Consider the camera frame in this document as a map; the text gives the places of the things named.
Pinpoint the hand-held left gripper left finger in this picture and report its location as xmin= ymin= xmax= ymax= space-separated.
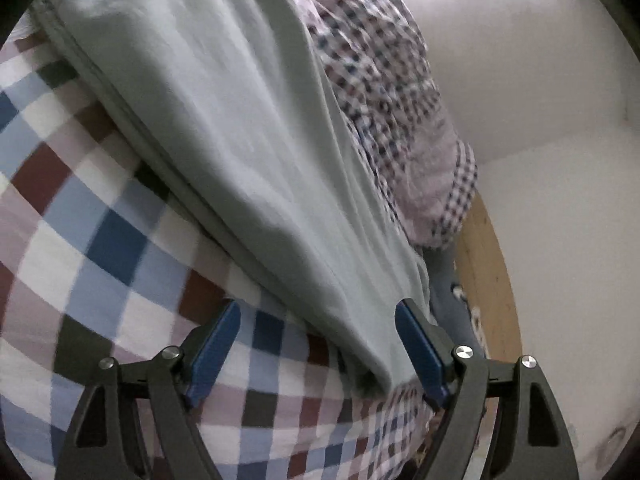
xmin=52 ymin=300 xmax=243 ymax=480

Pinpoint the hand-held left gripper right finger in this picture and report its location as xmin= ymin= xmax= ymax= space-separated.
xmin=394 ymin=298 xmax=581 ymax=480

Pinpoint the grey-green sweatshirt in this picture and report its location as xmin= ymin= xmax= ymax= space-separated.
xmin=37 ymin=0 xmax=433 ymax=396

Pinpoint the dark grey pillow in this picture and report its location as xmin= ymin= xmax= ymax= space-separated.
xmin=425 ymin=247 xmax=488 ymax=361

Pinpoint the wooden headboard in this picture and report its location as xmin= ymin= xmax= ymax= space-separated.
xmin=452 ymin=192 xmax=523 ymax=366

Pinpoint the large-check bed sheet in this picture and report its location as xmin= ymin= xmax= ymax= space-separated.
xmin=0 ymin=30 xmax=441 ymax=480

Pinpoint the small checked pillow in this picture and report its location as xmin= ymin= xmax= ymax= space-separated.
xmin=265 ymin=0 xmax=478 ymax=251

